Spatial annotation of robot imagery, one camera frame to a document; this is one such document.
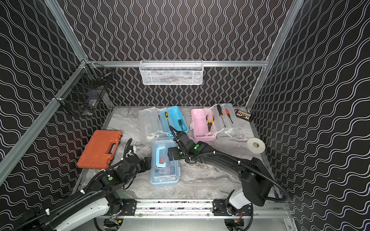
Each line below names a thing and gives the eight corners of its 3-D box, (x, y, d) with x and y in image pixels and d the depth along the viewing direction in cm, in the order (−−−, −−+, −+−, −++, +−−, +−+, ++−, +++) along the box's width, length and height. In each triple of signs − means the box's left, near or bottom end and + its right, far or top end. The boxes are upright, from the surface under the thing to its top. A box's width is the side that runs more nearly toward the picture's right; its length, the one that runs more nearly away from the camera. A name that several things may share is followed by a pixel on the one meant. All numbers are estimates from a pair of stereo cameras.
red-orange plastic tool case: (80, 169, 89) (75, 165, 85) (97, 134, 106) (93, 130, 101) (111, 169, 89) (107, 165, 85) (122, 134, 106) (120, 130, 101)
